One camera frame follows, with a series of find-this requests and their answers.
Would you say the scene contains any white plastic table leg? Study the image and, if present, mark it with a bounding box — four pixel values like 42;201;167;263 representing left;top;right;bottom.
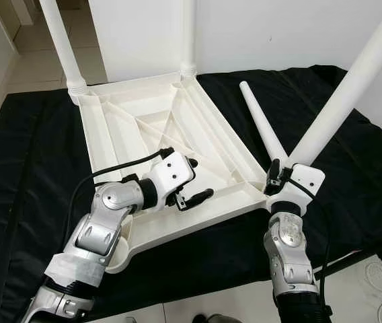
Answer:
180;0;198;78
289;0;382;169
239;81;289;169
40;0;89;105

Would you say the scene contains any black metal stand leg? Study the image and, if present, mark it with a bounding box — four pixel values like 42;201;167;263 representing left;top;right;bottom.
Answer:
315;248;380;280

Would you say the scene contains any grey right robot foot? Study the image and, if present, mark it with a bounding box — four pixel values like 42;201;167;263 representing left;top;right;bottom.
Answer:
192;313;227;323

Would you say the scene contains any black table cloth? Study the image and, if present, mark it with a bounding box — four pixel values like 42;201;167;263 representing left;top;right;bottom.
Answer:
0;64;382;322

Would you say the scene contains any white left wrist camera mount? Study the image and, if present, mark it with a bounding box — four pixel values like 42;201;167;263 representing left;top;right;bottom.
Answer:
143;151;197;203

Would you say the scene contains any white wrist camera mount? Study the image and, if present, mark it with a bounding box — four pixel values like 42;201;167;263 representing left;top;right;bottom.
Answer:
143;151;197;203
266;164;326;215

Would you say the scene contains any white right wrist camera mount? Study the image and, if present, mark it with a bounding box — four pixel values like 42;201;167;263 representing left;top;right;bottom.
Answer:
266;164;326;215

